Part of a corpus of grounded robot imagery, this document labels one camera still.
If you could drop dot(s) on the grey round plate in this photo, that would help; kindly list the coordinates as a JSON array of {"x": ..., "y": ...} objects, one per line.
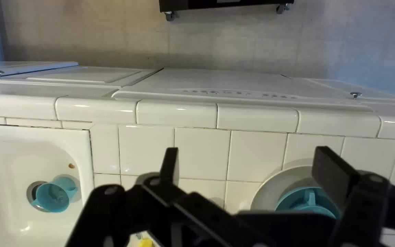
[{"x": 274, "y": 187}]

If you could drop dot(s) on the black wheeled stand base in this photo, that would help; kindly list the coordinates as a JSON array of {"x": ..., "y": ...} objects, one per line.
[{"x": 215, "y": 5}]

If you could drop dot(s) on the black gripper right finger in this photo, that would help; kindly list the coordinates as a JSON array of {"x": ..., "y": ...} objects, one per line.
[{"x": 336, "y": 172}]

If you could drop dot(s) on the yellow plastic object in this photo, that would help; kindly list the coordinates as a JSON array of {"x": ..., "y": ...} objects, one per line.
[{"x": 145, "y": 242}]

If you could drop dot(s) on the teal cup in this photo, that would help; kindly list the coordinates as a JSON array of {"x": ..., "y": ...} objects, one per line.
[{"x": 53, "y": 195}]

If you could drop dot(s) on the white sink basin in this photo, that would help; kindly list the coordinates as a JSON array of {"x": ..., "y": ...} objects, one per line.
[{"x": 9, "y": 173}]

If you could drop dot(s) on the blue bowl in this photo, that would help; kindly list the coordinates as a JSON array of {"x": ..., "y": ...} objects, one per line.
[{"x": 288, "y": 204}]

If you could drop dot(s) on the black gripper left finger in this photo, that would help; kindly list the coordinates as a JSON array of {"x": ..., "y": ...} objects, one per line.
[{"x": 170, "y": 165}]

